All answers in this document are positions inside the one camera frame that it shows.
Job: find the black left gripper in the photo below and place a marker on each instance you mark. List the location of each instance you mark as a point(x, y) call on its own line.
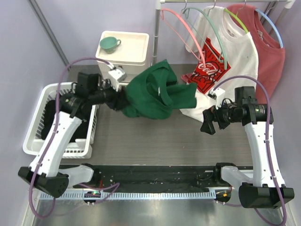
point(120, 99)

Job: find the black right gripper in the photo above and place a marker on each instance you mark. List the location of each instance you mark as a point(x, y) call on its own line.
point(210, 115)

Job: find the green t-shirt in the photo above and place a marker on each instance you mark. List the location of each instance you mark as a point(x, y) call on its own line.
point(155, 93)

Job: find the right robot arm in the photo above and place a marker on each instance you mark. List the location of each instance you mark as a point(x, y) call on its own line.
point(265, 188)

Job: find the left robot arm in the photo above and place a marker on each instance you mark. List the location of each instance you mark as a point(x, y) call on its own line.
point(73, 108)

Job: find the black t-shirt in basket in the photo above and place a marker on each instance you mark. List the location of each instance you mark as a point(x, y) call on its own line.
point(81, 131)

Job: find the white graphic t-shirt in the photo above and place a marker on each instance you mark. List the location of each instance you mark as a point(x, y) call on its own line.
point(240, 51)

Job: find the red t-shirt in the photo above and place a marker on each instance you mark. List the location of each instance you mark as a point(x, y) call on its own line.
point(271, 55)

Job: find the mint green hanger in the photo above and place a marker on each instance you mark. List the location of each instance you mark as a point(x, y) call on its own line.
point(222, 58)

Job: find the lime green hanger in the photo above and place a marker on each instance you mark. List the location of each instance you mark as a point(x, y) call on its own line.
point(237, 19)

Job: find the blue hanger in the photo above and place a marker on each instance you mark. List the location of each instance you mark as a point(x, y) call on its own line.
point(274, 28)

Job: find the white drawer unit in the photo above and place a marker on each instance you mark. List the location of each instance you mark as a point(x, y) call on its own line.
point(131, 55)

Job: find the teal cup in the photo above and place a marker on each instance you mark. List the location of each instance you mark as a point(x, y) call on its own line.
point(109, 44)

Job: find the white laundry basket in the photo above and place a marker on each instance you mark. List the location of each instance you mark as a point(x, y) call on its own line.
point(79, 149)

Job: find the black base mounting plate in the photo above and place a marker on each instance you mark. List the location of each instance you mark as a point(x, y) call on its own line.
point(158, 179)

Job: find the metal clothes rack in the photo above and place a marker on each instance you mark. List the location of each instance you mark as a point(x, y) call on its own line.
point(268, 10)

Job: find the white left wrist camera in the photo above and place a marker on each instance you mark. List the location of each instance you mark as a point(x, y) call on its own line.
point(117, 77)

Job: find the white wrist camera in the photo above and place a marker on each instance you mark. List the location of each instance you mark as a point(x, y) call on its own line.
point(217, 95)
point(117, 77)

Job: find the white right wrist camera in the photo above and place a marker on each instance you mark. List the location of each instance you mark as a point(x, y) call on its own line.
point(217, 95)

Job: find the perforated white cable duct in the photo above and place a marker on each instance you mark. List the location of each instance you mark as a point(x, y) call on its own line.
point(95, 195)

